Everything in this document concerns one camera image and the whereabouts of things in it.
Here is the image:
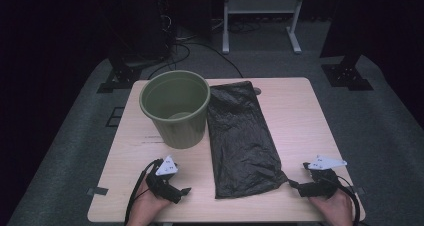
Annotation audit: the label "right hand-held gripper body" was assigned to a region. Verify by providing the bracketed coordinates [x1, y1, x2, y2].
[297, 154, 348, 200]

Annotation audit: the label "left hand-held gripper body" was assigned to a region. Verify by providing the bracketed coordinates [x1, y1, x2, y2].
[145, 155, 184, 204]

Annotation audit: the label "green plastic trash bin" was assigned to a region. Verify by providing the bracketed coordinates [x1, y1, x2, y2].
[139, 69, 212, 150]

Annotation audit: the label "black plastic garbage bag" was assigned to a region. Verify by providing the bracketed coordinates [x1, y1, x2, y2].
[206, 80, 289, 200]

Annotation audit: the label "person's right hand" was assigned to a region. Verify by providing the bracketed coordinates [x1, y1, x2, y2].
[308, 189, 354, 226]

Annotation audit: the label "black stand base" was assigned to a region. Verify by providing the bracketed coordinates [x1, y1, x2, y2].
[96, 57, 143, 94]
[320, 54, 374, 92]

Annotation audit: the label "dark equipment cabinet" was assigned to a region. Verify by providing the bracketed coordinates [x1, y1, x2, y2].
[109, 0, 174, 60]

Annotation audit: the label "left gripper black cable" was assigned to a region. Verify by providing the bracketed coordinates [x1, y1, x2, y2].
[124, 158, 164, 226]

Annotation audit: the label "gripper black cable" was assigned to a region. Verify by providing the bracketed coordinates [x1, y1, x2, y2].
[336, 175, 362, 226]
[124, 158, 164, 226]

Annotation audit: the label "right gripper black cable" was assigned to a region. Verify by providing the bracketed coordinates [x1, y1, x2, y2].
[336, 175, 362, 226]

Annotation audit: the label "black floor cables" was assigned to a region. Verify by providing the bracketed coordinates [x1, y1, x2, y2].
[146, 40, 244, 80]

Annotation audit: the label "white metal stand frame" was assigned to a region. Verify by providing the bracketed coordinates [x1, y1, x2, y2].
[222, 0, 307, 55]

